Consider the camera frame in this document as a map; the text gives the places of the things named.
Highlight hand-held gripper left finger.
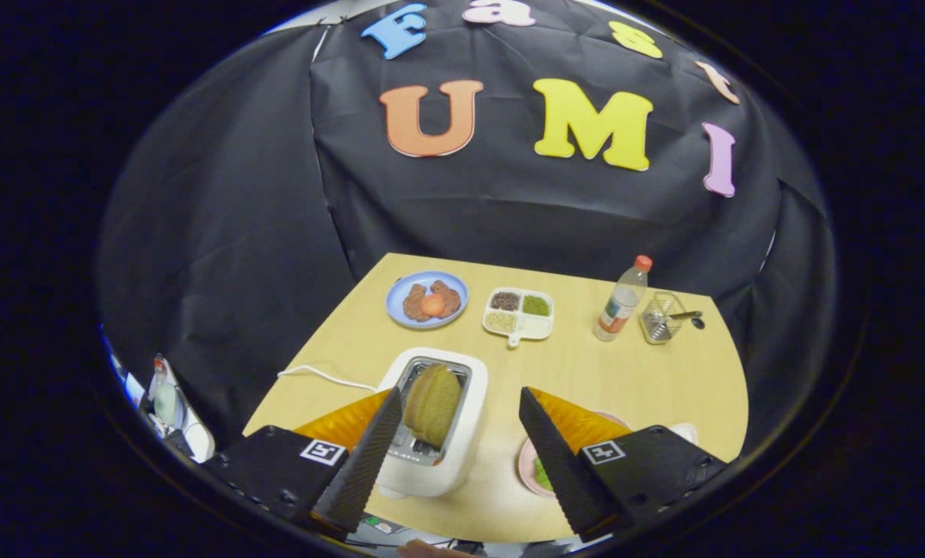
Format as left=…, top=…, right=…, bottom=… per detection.
left=199, top=387, right=403, bottom=536

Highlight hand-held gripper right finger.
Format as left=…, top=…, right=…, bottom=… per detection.
left=518, top=386, right=731, bottom=543

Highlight toasted bread slice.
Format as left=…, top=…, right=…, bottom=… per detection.
left=403, top=363, right=463, bottom=450

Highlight pink round plate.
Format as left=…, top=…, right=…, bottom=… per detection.
left=517, top=411, right=634, bottom=498

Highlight white toaster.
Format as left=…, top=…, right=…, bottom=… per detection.
left=375, top=346, right=489, bottom=498

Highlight white divided grain tray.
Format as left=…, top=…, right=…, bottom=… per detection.
left=483, top=288, right=555, bottom=348

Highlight clear plastic water bottle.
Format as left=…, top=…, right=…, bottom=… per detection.
left=593, top=255, right=654, bottom=343

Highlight blue round plate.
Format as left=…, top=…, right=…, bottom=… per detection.
left=386, top=270, right=469, bottom=330

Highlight white clutter beside table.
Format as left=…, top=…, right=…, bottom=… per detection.
left=106, top=353, right=215, bottom=464

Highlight black backdrop cloth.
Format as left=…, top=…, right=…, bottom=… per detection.
left=95, top=0, right=839, bottom=458

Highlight white power cable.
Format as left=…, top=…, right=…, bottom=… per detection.
left=277, top=364, right=378, bottom=393

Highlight metal wire cutlery holder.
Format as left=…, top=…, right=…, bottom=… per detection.
left=639, top=291, right=686, bottom=346

